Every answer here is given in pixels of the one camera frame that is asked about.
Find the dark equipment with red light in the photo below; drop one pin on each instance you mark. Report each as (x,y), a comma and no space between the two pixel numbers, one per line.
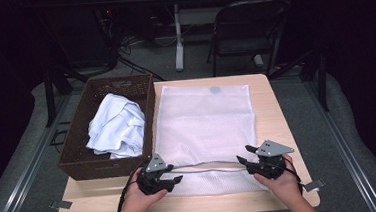
(105,31)

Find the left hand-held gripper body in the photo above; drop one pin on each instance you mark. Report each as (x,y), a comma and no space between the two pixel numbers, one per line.
(155,165)

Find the brown woven basket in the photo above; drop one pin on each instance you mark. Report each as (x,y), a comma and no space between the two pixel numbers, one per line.
(79,162)

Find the metal table clip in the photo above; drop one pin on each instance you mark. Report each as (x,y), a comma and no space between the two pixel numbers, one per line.
(61,204)
(313,185)

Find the aluminium floor rail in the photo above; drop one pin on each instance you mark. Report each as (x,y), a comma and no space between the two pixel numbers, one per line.
(23,171)
(346,155)

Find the black stand leg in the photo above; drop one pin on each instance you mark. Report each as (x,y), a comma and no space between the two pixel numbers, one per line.
(323,83)
(50,95)

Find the white desk foot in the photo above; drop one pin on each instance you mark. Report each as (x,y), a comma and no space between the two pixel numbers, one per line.
(258,61)

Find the white mesh laundry bag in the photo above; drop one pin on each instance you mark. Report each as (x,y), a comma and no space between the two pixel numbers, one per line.
(204,125)

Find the person's left hand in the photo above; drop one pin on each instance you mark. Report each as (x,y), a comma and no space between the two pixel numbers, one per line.
(139,199)

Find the white shirt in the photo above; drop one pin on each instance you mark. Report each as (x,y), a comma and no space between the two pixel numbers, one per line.
(117,124)

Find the black folding chair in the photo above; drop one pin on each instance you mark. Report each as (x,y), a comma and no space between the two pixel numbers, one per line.
(246,11)

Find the person's right hand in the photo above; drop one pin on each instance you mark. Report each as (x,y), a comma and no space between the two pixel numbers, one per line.
(285,186)

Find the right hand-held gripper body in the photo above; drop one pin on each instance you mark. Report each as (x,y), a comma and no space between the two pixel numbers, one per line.
(272,149)

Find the white desk leg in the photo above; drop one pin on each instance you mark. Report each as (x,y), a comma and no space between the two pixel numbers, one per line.
(179,46)

